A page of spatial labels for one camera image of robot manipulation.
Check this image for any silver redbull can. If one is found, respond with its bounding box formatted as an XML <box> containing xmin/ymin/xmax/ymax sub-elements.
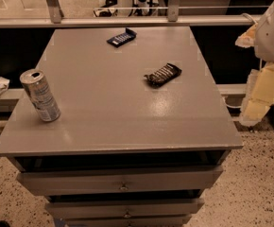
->
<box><xmin>20</xmin><ymin>69</ymin><xmax>60</xmax><ymax>122</ymax></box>

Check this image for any bottom grey drawer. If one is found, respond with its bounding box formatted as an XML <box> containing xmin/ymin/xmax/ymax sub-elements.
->
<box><xmin>54</xmin><ymin>216</ymin><xmax>191</xmax><ymax>227</ymax></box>

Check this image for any grey drawer cabinet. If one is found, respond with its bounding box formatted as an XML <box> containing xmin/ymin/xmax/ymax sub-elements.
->
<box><xmin>0</xmin><ymin>26</ymin><xmax>244</xmax><ymax>227</ymax></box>

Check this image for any grey drawer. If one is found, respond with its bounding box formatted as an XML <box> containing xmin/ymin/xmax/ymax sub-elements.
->
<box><xmin>17</xmin><ymin>166</ymin><xmax>223</xmax><ymax>196</ymax></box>
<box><xmin>45</xmin><ymin>199</ymin><xmax>204</xmax><ymax>219</ymax></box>
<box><xmin>54</xmin><ymin>216</ymin><xmax>191</xmax><ymax>227</ymax></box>

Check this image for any middle grey drawer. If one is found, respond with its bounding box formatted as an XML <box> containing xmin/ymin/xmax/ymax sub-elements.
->
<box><xmin>45</xmin><ymin>199</ymin><xmax>204</xmax><ymax>219</ymax></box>

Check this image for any blue snack wrapper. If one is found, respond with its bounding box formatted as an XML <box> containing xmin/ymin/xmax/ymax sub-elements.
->
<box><xmin>107</xmin><ymin>28</ymin><xmax>137</xmax><ymax>48</ymax></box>

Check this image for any top grey drawer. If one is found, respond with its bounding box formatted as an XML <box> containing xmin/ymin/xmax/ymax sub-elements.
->
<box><xmin>17</xmin><ymin>166</ymin><xmax>223</xmax><ymax>196</ymax></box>

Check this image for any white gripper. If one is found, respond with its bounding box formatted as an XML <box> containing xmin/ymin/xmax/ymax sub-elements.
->
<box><xmin>235</xmin><ymin>1</ymin><xmax>274</xmax><ymax>127</ymax></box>

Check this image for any metal railing frame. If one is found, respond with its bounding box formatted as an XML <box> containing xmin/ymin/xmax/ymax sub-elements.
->
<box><xmin>0</xmin><ymin>0</ymin><xmax>273</xmax><ymax>28</ymax></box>

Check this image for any white cable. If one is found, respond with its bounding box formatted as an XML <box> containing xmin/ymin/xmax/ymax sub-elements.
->
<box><xmin>241</xmin><ymin>12</ymin><xmax>259</xmax><ymax>25</ymax></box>

